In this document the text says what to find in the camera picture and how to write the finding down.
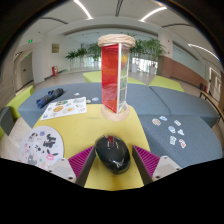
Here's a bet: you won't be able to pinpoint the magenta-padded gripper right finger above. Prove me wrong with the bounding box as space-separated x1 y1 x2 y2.
131 145 183 186

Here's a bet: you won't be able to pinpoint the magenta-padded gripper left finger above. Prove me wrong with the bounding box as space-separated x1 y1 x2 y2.
48 145 98 188

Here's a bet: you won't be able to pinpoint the black computer mouse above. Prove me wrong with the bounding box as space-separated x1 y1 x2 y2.
94 134 132 175

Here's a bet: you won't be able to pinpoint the round white printed mouse pad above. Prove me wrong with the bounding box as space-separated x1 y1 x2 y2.
18 125 65 172

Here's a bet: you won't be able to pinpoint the group of loose stickers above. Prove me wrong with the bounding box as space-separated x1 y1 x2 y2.
73 92 100 104
151 115 188 150

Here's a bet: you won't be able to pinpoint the grey upholstered bench seat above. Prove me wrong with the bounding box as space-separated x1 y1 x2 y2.
138 114 224 169
18 82 172 129
148 85 220 128

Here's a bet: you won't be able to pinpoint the white sticker sheet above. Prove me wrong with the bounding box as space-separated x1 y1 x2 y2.
40 96 88 121

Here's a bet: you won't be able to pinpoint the small grey upholstered ottoman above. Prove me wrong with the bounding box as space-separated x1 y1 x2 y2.
0 106 16 136

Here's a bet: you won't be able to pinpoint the lime green upholstered seat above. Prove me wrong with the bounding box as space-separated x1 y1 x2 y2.
82 70 147 86
148 75 185 93
0 85 35 139

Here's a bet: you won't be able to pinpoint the wooden bench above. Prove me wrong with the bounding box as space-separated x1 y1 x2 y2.
199 90 224 122

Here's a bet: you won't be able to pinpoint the row of potted green plants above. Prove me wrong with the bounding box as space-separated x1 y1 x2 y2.
64 33 168 76

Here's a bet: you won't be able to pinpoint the linear ceiling lights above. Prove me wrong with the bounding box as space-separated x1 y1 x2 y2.
73 0 221 63

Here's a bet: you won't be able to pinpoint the red translucent rope-capped column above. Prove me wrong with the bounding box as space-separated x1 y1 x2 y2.
97 33 137 122

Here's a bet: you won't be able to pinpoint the brass wall plaque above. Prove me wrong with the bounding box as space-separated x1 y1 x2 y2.
51 43 61 54

